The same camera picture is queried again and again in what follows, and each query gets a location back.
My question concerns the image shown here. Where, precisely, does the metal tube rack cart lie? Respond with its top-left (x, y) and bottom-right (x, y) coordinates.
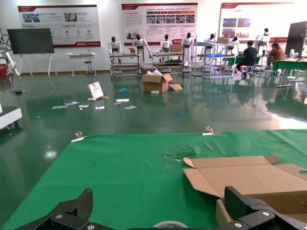
top-left (152, 51), bottom-right (185, 77)
top-left (109, 52), bottom-right (142, 79)

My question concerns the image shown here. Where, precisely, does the clear tape roll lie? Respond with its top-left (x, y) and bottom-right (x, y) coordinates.
top-left (153, 220), bottom-right (189, 228)

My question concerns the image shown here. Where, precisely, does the white wheeled cart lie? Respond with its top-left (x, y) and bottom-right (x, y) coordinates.
top-left (0, 103), bottom-right (24, 131)

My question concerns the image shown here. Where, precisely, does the open brown cardboard mailer box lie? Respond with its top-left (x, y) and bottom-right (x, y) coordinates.
top-left (182, 154), bottom-right (307, 230)

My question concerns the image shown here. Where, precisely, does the silver binder clip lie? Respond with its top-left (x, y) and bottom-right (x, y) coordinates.
top-left (71, 131), bottom-right (87, 142)
top-left (202, 126), bottom-right (221, 137)

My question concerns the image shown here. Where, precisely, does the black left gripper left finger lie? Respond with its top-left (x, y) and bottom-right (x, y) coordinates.
top-left (14, 188), bottom-right (106, 230)

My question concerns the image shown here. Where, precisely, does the white humanoid robot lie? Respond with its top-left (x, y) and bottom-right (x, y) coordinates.
top-left (255, 28), bottom-right (271, 60)
top-left (227, 36), bottom-right (240, 57)
top-left (181, 33), bottom-right (194, 72)
top-left (131, 34), bottom-right (154, 69)
top-left (205, 33), bottom-right (216, 48)
top-left (160, 34), bottom-right (173, 54)
top-left (107, 36), bottom-right (123, 64)

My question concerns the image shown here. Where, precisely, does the large open cardboard box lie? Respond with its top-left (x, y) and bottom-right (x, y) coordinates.
top-left (141, 69), bottom-right (184, 93)

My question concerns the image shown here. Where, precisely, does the seated person in brown shirt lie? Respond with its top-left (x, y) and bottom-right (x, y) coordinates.
top-left (264, 43), bottom-right (286, 70)

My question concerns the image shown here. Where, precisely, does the crumpled clear tape patch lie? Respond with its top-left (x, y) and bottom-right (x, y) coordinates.
top-left (163, 146), bottom-right (200, 162)

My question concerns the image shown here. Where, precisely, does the large black monitor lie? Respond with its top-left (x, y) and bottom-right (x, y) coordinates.
top-left (284, 21), bottom-right (307, 59)

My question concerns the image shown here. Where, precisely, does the black round stool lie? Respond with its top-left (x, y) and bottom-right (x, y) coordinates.
top-left (84, 61), bottom-right (94, 76)

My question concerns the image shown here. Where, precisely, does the grey metal shelving rack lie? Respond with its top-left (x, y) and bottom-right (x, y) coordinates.
top-left (191, 33), bottom-right (235, 79)

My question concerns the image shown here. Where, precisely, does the green covered work table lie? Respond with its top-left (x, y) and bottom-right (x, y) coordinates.
top-left (222, 56), bottom-right (261, 72)
top-left (272, 59), bottom-right (307, 88)

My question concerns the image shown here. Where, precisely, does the green table cloth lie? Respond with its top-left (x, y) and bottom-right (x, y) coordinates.
top-left (0, 129), bottom-right (307, 230)

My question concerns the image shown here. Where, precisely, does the black screen on white stand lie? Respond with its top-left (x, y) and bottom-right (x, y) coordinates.
top-left (6, 28), bottom-right (58, 79)

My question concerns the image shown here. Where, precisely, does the seated person in dark shirt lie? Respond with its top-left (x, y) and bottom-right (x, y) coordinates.
top-left (236, 40), bottom-right (259, 78)

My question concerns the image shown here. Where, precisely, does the wall poster with photo row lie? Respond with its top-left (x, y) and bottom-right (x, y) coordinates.
top-left (121, 2), bottom-right (199, 46)

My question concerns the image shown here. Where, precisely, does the brown wooden stool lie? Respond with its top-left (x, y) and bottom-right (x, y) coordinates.
top-left (217, 64), bottom-right (235, 77)

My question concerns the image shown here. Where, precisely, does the white desk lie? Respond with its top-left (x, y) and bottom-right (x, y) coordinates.
top-left (67, 52), bottom-right (98, 79)

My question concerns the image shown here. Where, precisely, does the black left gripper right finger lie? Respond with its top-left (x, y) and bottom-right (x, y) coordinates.
top-left (215, 186), bottom-right (307, 230)

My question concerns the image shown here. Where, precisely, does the wall poster with building photos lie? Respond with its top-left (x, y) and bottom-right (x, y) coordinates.
top-left (219, 1), bottom-right (295, 44)

